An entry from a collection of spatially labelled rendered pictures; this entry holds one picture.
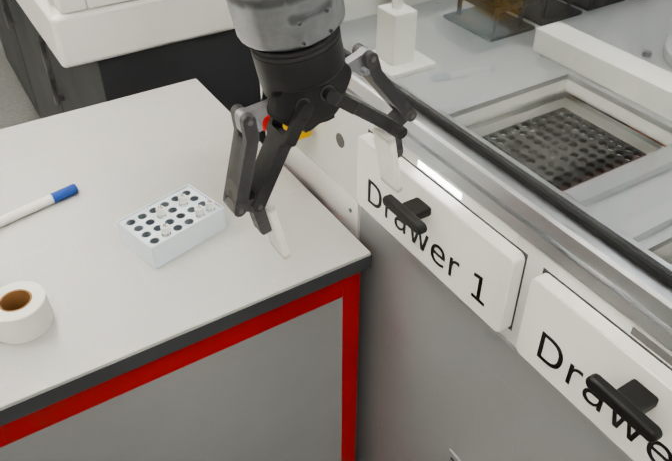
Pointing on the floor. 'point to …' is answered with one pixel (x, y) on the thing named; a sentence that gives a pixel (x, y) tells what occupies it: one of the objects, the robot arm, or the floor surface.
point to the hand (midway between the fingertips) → (336, 209)
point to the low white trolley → (171, 300)
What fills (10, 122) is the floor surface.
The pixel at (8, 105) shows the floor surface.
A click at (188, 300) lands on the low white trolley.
